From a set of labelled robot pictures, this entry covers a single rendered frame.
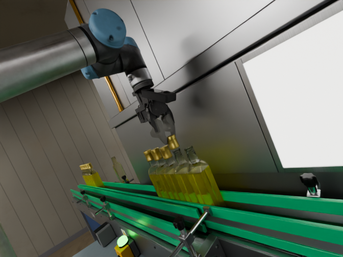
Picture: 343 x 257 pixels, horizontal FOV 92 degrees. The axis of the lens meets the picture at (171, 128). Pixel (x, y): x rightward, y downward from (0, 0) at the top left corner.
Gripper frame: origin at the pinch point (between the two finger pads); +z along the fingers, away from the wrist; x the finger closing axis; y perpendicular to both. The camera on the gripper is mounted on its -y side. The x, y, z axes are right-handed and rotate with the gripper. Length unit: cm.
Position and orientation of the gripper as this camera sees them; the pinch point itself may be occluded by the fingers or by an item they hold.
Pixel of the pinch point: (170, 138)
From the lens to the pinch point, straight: 55.8
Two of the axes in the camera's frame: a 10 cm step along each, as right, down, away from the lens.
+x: -6.5, 3.4, -6.8
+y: -6.5, 2.3, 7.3
